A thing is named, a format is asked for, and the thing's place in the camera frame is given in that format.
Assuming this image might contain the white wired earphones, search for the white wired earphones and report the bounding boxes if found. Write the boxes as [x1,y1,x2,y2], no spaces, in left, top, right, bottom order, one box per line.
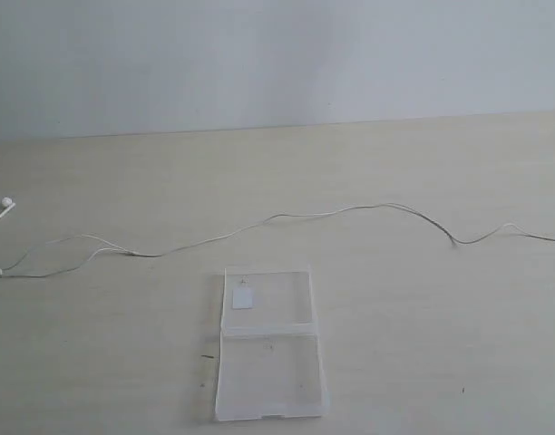
[0,202,555,280]

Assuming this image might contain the clear plastic storage case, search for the clear plastic storage case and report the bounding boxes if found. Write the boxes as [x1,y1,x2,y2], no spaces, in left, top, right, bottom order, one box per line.
[214,266,328,422]

